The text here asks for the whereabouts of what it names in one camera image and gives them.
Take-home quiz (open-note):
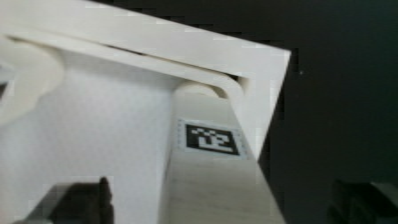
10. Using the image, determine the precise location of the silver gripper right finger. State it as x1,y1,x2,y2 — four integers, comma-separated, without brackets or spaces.
328,180,398,224

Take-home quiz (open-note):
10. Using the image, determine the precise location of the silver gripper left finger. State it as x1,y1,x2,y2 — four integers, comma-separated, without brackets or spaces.
15,177,114,224

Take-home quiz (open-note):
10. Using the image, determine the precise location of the white desk top tray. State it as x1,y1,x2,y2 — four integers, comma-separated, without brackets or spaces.
0,0,290,224

